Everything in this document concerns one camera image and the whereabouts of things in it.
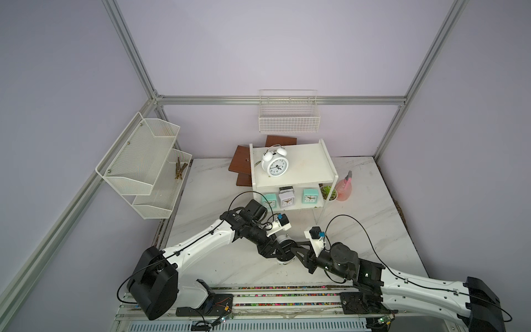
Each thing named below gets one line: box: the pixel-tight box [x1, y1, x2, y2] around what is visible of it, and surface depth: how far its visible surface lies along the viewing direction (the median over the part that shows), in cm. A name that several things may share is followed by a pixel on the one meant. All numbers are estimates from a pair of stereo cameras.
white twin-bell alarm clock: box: [261, 144, 290, 178], surface depth 66 cm
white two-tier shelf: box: [248, 138, 339, 224], surface depth 74 cm
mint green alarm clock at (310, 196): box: [301, 188, 319, 205], surface depth 83 cm
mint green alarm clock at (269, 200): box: [261, 193, 277, 210], surface depth 80 cm
